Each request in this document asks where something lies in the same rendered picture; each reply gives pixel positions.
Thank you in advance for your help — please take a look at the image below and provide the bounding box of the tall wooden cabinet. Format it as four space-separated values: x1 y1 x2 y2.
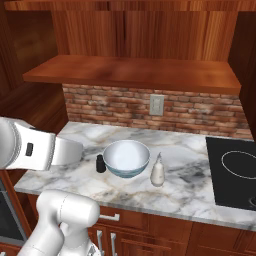
0 0 69 141

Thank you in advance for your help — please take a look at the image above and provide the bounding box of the silver drawer handle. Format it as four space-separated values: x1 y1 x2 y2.
98 213 121 222

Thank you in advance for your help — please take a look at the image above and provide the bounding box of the black hob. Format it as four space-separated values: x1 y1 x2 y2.
205 136 256 212

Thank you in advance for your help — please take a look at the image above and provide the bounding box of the grey wall socket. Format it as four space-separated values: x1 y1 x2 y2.
148 94 165 117

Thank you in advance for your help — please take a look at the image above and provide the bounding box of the wooden cupboard door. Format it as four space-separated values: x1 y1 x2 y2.
106 226 194 256
87 225 108 256

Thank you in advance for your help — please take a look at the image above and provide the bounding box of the wooden drawer front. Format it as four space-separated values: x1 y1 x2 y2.
96 205 194 235
185 221 256 256

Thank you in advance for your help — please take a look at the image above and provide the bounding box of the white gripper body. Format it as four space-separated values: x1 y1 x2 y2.
51 135 85 167

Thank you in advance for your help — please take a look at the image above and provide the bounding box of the white mixing bowl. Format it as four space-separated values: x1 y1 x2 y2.
102 139 151 179

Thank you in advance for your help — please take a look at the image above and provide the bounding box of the silver cupboard door handle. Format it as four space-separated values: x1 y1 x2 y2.
96 229 105 256
109 232 118 256

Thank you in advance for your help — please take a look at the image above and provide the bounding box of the small black shaker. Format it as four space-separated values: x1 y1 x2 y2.
95 154 107 174

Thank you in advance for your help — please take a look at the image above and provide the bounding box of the open wooden wall cabinet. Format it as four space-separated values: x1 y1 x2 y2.
3 0 256 96

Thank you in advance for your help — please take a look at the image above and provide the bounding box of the black oven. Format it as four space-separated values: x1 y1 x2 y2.
0 176 28 248

